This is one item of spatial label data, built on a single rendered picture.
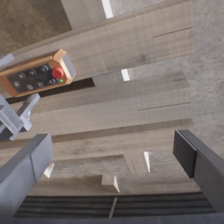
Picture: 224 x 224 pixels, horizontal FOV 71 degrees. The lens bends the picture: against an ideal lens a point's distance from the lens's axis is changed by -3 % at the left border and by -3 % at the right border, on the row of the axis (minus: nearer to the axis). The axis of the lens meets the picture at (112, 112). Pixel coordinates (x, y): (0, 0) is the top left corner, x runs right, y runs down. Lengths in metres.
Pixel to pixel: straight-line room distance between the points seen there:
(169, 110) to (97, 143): 0.26
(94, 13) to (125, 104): 0.24
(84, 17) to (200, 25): 0.34
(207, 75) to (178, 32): 0.33
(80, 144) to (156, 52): 0.38
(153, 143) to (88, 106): 0.24
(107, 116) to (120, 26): 0.24
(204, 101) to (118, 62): 0.45
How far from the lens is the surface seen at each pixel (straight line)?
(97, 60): 0.38
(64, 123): 0.53
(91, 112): 0.47
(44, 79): 0.39
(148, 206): 1.26
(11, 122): 0.28
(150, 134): 0.52
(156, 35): 0.36
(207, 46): 0.62
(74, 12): 0.47
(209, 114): 0.79
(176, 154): 0.17
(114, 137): 0.53
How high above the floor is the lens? 0.55
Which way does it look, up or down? 50 degrees down
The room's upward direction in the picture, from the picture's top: 171 degrees counter-clockwise
